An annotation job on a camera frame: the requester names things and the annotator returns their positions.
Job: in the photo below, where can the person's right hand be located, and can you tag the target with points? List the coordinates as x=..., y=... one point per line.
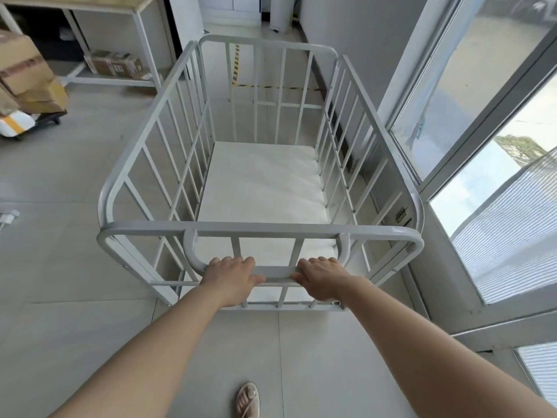
x=324, y=278

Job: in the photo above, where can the person's left hand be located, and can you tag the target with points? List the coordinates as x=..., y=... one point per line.
x=228, y=280

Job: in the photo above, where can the person's left thumb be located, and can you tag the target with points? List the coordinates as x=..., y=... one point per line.
x=256, y=280

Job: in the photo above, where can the person's right thumb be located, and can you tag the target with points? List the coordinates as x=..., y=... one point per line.
x=299, y=280

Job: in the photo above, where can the white metal cage cart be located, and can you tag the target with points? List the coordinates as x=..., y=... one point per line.
x=261, y=230

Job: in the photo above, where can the person's right forearm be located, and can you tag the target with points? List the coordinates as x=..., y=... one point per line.
x=435, y=352

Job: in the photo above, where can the person's left forearm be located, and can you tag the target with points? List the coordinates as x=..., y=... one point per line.
x=148, y=356

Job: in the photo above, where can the white cart floor pad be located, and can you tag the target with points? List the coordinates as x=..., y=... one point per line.
x=265, y=200

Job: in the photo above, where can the person's foot in sandal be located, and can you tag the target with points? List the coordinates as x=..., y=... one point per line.
x=248, y=401

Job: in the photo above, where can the yellow black hazard tape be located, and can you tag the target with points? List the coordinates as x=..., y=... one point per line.
x=261, y=78

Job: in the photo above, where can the white power plug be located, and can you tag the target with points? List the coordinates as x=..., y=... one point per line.
x=8, y=217

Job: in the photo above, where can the small cardboard box with labels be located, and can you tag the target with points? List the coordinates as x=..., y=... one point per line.
x=115, y=64

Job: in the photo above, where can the black wheeled dolly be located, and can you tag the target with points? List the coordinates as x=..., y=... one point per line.
x=51, y=118

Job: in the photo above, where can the white cylindrical appliance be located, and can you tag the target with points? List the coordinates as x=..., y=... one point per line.
x=280, y=12

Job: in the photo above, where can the flat cardboard box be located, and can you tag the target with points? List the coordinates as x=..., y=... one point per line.
x=43, y=100

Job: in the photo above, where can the white and yellow package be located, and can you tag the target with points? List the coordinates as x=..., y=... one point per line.
x=15, y=125

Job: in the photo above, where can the large taped cardboard box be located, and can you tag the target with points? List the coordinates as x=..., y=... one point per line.
x=24, y=65

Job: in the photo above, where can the grey aluminium window frame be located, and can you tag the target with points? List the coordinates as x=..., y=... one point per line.
x=478, y=178

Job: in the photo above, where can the white metal frame table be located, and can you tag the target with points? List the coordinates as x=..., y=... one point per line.
x=108, y=34

